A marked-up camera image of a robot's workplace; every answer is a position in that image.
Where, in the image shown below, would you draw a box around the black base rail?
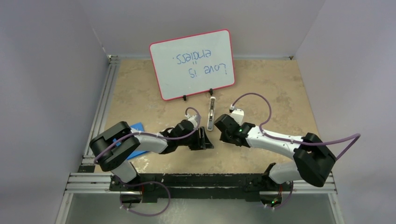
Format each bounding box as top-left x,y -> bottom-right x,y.
109,173 -> 291,203

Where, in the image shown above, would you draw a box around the blue plastic sheet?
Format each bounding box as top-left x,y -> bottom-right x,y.
112,122 -> 149,161

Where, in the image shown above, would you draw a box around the white board with pink frame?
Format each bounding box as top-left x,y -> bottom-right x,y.
149,29 -> 235,101

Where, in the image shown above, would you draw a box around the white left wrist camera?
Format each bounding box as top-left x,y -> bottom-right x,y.
185,114 -> 201,126

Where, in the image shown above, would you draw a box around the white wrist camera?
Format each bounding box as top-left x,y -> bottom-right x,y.
185,114 -> 201,126
229,105 -> 245,125

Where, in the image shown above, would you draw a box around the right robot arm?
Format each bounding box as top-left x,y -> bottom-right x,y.
214,114 -> 336,190

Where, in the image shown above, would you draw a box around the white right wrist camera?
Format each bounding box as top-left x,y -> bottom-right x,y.
229,105 -> 245,125

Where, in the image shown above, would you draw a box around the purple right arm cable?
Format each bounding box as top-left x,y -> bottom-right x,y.
229,92 -> 361,211

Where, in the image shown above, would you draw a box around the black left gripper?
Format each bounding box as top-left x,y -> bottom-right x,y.
177,126 -> 213,150

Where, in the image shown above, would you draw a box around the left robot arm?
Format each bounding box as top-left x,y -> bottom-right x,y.
89,118 -> 214,191

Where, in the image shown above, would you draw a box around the aluminium frame rail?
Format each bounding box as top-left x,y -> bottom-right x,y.
56,56 -> 346,224

